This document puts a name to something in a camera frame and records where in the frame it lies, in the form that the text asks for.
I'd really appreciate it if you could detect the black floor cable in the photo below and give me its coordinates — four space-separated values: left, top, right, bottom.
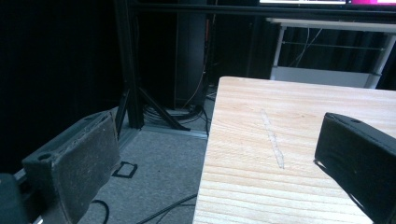
135 193 198 224

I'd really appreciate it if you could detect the black metal stand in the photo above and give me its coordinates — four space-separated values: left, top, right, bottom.
113 0 191 133

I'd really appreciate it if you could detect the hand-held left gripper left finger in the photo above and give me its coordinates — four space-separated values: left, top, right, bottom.
21 110 121 224

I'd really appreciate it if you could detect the bundle of cables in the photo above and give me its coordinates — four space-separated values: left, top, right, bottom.
143 104 210 135

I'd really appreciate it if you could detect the white metal desk frame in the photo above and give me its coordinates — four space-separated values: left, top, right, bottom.
265 17 396 90

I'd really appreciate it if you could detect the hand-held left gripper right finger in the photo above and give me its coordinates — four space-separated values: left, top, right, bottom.
313 112 396 224

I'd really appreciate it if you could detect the black tape square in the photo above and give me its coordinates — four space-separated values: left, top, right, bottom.
111 161 138 179

